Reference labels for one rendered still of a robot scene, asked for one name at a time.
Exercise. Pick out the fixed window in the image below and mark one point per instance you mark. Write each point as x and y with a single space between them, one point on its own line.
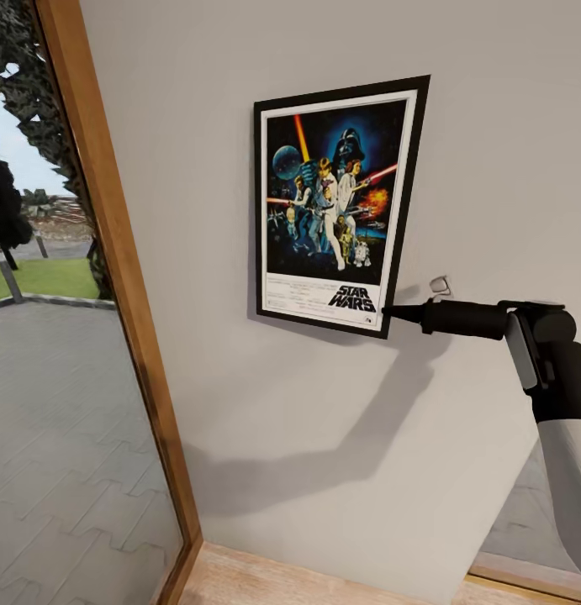
522 552

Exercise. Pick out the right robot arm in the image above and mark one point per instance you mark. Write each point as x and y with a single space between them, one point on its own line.
540 336

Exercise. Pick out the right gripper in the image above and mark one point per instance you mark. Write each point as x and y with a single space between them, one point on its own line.
445 316

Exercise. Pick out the poster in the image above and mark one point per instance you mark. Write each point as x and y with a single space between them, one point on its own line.
334 173

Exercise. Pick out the door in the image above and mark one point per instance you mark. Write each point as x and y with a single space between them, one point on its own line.
96 506

